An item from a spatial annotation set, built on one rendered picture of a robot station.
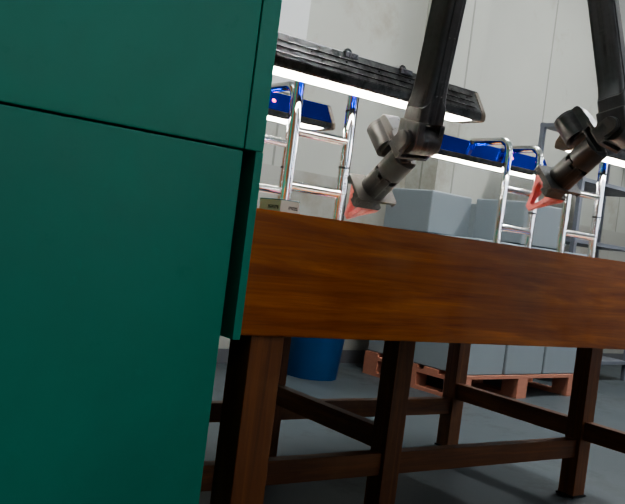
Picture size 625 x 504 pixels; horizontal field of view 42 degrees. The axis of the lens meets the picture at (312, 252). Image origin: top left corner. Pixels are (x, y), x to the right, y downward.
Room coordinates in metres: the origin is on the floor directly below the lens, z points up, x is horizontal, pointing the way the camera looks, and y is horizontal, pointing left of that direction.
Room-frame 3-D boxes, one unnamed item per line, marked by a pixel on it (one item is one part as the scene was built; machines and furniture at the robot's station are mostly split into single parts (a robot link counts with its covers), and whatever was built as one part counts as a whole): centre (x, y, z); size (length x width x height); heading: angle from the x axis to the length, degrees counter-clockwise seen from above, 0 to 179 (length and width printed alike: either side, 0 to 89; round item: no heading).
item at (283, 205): (1.27, 0.06, 0.77); 0.06 x 0.04 x 0.02; 36
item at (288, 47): (1.70, -0.08, 1.08); 0.62 x 0.08 x 0.07; 126
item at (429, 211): (4.76, -1.01, 0.54); 1.07 x 0.71 x 1.07; 130
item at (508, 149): (2.66, -0.58, 0.90); 0.20 x 0.19 x 0.45; 126
